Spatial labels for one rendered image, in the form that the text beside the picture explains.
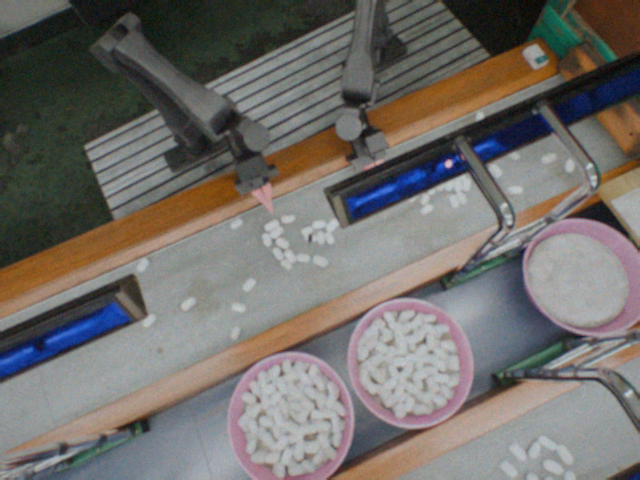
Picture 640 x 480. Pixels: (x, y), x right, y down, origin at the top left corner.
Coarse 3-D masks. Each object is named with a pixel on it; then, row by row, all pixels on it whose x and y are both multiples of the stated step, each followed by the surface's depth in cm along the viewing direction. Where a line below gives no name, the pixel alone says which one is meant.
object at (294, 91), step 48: (432, 0) 135; (288, 48) 132; (336, 48) 131; (432, 48) 128; (480, 48) 128; (240, 96) 127; (288, 96) 126; (336, 96) 125; (384, 96) 124; (96, 144) 125; (144, 144) 124; (288, 144) 121; (144, 192) 119
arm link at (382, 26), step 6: (384, 0) 100; (384, 6) 103; (378, 12) 103; (384, 12) 106; (378, 18) 105; (384, 18) 108; (378, 24) 108; (384, 24) 110; (378, 30) 110; (384, 30) 111; (378, 36) 113; (384, 36) 113; (378, 42) 115; (384, 42) 114
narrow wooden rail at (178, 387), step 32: (448, 256) 97; (384, 288) 95; (416, 288) 98; (288, 320) 95; (320, 320) 94; (352, 320) 100; (224, 352) 93; (256, 352) 93; (160, 384) 92; (192, 384) 91; (96, 416) 91; (128, 416) 90
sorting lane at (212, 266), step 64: (448, 128) 111; (576, 128) 108; (320, 192) 107; (448, 192) 105; (192, 256) 104; (256, 256) 103; (384, 256) 100; (0, 320) 102; (192, 320) 99; (256, 320) 97; (0, 384) 97; (64, 384) 96; (128, 384) 95; (0, 448) 92
